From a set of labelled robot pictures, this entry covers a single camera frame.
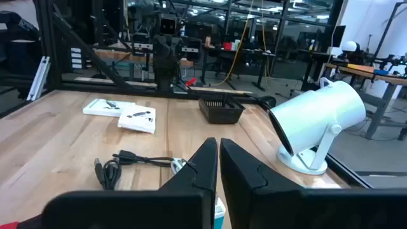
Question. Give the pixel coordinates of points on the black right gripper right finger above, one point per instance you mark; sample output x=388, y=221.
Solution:
x=254, y=197

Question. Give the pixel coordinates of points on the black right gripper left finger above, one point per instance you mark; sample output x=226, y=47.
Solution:
x=190, y=197

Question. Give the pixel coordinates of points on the small black clip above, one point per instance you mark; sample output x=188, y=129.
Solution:
x=109, y=175

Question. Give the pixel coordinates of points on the white printed product box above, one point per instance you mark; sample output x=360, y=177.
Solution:
x=136, y=122
x=98, y=108

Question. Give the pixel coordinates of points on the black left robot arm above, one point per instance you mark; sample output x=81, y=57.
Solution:
x=165, y=63

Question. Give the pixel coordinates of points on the translucent green plastic bin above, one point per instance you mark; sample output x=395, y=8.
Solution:
x=219, y=217

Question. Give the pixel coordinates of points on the black slotted plastic basket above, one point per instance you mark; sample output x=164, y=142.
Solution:
x=219, y=113

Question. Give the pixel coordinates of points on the black table clamp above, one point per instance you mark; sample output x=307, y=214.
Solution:
x=267, y=101

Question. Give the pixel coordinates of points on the black background desk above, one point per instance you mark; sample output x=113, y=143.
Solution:
x=238, y=52

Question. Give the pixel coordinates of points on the red container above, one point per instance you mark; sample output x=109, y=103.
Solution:
x=227, y=46

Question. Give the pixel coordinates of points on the wooden top desk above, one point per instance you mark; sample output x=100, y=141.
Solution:
x=365, y=72

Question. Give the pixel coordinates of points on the white dome lamp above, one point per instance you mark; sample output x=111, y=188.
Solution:
x=349, y=46

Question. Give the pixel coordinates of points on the black computer monitor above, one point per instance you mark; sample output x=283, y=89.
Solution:
x=338, y=35

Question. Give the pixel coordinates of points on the red slotted plastic basket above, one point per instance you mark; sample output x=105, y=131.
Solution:
x=8, y=226

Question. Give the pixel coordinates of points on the silver aluminium extrusion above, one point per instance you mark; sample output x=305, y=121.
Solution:
x=39, y=78

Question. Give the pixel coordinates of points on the black aluminium rig frame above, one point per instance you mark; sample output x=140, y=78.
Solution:
x=79, y=47

